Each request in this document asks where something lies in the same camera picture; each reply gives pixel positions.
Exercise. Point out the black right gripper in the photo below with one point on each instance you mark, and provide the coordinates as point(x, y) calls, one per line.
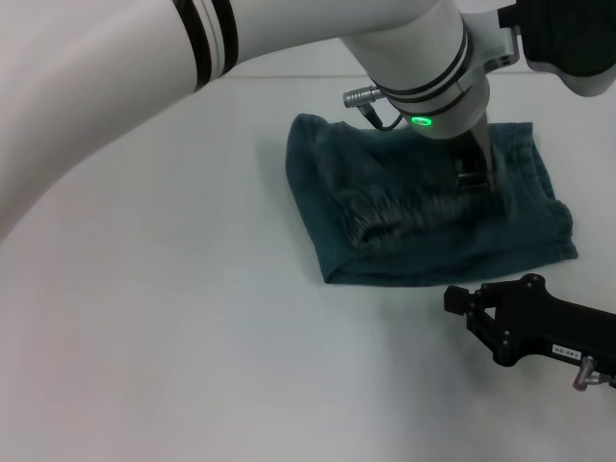
point(529, 317)

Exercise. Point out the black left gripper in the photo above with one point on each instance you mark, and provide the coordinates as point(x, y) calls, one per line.
point(474, 163)

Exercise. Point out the blue denim shorts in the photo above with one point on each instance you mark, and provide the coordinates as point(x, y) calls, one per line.
point(409, 260)

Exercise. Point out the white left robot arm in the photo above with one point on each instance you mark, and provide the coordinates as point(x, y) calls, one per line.
point(96, 96)

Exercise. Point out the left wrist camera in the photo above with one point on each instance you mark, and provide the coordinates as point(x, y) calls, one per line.
point(568, 38)

